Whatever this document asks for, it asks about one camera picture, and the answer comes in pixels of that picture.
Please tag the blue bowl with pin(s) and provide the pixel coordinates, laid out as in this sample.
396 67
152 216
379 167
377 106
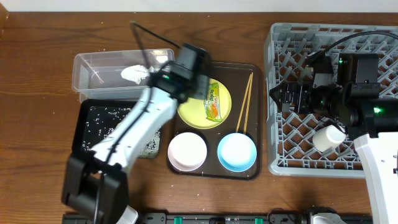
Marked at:
237 152

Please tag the clear plastic bin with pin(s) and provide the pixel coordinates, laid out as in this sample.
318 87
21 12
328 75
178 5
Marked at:
97 75

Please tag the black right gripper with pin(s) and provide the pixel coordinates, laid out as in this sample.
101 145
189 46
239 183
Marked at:
303 90

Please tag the grey dishwasher rack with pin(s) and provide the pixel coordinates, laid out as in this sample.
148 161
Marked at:
289 136

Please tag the white cup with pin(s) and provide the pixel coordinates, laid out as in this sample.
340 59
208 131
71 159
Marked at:
328 137

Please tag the black bin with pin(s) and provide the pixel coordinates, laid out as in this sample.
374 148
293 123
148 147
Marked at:
97 119

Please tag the green snack wrapper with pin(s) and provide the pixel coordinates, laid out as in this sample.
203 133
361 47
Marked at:
212 103

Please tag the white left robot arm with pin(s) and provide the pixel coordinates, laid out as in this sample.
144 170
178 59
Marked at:
95 183

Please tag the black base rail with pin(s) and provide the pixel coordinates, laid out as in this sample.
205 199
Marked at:
275 216

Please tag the wooden chopstick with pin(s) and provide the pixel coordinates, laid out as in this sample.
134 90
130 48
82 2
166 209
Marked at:
243 106
248 104

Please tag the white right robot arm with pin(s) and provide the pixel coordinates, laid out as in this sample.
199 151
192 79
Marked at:
370 121

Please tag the yellow plate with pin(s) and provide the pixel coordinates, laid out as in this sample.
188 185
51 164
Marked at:
197 114

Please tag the dark brown tray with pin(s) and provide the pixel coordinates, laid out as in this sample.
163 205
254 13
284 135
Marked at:
234 76

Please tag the pink bowl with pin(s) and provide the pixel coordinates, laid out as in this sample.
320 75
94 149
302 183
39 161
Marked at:
187 152

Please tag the white tissue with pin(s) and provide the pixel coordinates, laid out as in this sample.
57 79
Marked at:
136 73

